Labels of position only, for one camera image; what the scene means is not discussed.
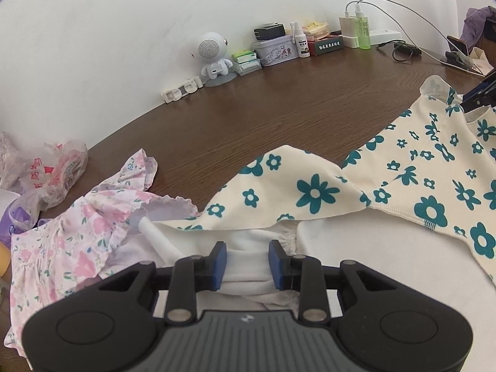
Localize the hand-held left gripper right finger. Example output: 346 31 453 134
268 240 406 325

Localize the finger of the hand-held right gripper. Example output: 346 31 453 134
461 92 496 112
464 73 496 99

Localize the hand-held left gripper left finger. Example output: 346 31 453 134
89 241 227 325

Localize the cream garment with teal flowers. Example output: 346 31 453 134
137 75 496 361

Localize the black phone stand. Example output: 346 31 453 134
443 50 485 74

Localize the smartphone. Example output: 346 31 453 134
446 35 471 60

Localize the purple garment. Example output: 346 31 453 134
459 6 496 47

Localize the white power strip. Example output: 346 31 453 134
339 29 402 48

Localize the green spray bottle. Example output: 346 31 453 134
354 3 371 49

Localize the pink floral garment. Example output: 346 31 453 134
4 148 202 357

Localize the white plug charger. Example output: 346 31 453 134
339 16 357 38

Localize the red and black box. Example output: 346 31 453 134
312 33 345 57

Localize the white plastic clip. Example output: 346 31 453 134
162 77 203 104

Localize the white spray bottle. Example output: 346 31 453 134
290 22 311 59

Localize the clear plastic bag red print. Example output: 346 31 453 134
17 138 89 213

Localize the printed metal tin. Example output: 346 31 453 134
251 34 297 66

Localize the purple plastic bag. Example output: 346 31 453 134
8 192 51 233

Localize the green tissue packet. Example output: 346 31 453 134
232 49 257 64

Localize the white robot-shaped speaker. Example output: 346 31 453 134
191 32 237 87

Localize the black charger block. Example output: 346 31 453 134
254 23 286 40

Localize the black cable with puck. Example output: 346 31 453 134
377 41 423 63

